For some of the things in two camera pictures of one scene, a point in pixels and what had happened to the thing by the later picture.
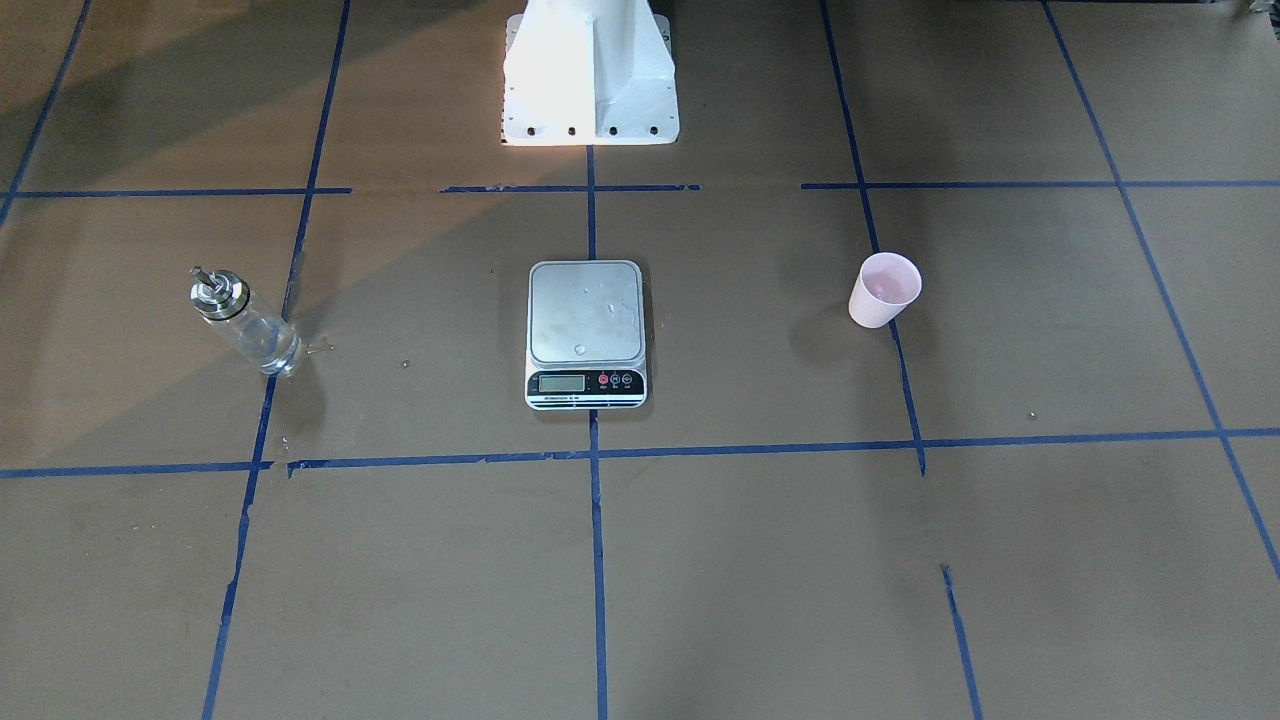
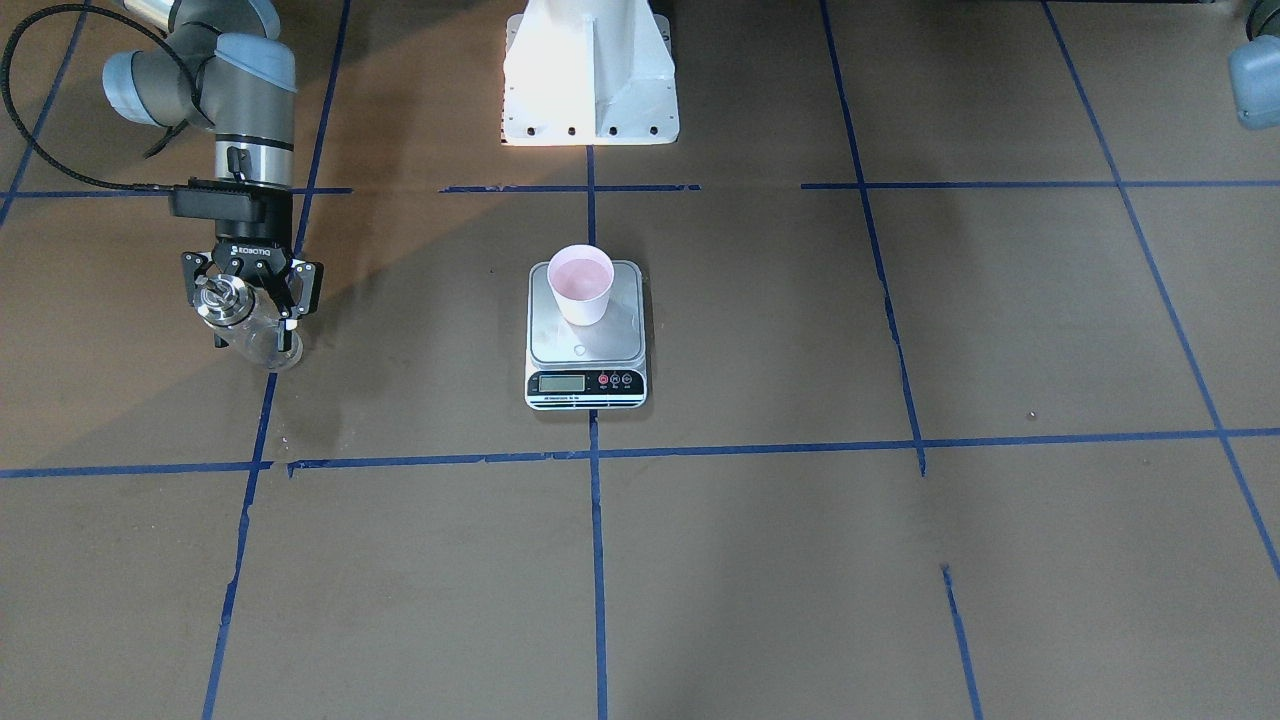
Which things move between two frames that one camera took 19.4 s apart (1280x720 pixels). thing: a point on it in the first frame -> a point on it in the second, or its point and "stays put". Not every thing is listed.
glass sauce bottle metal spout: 222,299 stays put
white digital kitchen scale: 586,336 stays put
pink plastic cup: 887,283 -> 581,277
